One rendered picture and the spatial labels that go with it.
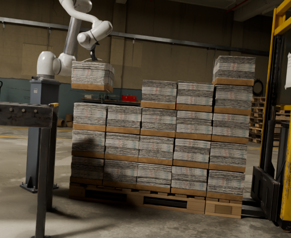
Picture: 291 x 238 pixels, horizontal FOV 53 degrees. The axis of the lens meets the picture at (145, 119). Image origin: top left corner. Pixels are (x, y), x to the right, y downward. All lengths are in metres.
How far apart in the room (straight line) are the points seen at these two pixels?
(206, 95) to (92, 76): 0.95
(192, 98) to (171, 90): 0.18
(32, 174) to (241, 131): 1.87
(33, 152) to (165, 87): 1.34
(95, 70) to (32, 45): 6.91
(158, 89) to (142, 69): 6.98
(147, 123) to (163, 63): 7.22
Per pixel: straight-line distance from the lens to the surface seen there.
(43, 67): 2.81
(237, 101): 2.43
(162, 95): 2.39
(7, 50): 9.43
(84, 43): 2.37
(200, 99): 2.38
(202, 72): 10.00
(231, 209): 2.55
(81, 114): 2.52
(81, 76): 2.55
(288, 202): 2.43
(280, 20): 3.18
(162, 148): 2.41
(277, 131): 8.36
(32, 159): 2.87
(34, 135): 2.83
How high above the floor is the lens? 0.86
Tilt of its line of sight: 3 degrees down
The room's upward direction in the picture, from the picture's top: 4 degrees clockwise
